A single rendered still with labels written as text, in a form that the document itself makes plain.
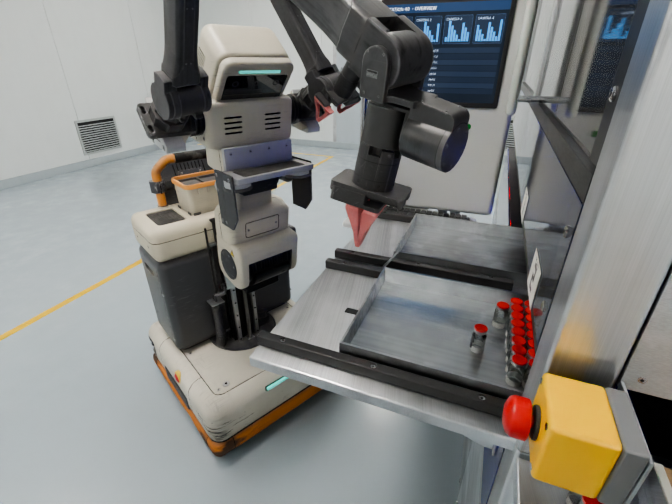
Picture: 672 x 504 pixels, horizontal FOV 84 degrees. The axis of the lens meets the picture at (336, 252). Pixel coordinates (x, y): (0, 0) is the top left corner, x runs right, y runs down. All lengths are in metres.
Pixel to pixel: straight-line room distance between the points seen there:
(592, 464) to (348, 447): 1.24
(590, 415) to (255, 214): 0.98
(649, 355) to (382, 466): 1.21
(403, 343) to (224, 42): 0.80
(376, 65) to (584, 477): 0.44
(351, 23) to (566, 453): 0.47
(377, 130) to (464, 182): 0.98
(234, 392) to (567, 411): 1.17
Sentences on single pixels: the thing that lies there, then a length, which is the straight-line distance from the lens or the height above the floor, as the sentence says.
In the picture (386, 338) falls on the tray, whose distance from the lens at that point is 0.66.
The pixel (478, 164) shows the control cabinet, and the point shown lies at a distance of 1.42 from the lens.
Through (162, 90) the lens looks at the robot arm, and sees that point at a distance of 0.90.
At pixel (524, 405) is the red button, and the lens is 0.42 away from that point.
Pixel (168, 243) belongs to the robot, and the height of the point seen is 0.76.
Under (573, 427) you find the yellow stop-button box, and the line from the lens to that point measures 0.40.
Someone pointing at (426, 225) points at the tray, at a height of 0.88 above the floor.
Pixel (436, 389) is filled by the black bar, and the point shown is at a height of 0.90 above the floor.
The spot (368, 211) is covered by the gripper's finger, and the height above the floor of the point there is 1.13.
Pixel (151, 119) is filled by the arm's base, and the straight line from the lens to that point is 1.04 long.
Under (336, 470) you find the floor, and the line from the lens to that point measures 1.54.
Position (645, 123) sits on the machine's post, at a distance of 0.37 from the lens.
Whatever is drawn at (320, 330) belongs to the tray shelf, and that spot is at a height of 0.88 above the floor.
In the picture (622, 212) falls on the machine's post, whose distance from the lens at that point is 0.39.
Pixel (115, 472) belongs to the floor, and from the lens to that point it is 1.73.
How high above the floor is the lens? 1.31
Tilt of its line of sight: 27 degrees down
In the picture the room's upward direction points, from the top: straight up
